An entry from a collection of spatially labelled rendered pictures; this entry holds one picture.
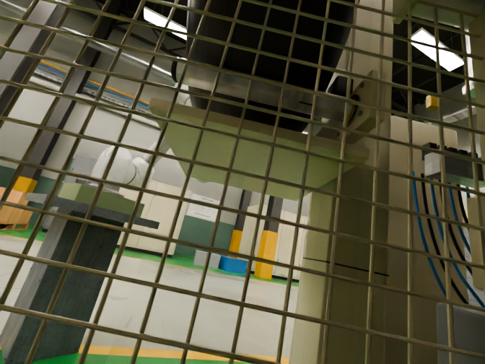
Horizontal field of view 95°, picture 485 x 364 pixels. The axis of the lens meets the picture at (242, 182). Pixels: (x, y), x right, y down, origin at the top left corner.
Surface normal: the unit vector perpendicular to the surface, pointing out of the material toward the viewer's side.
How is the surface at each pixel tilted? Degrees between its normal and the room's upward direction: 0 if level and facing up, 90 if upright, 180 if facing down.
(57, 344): 90
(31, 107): 90
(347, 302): 90
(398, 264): 90
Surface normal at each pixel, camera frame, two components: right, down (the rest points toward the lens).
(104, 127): 0.37, -0.19
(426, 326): 0.08, -0.27
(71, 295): 0.77, -0.02
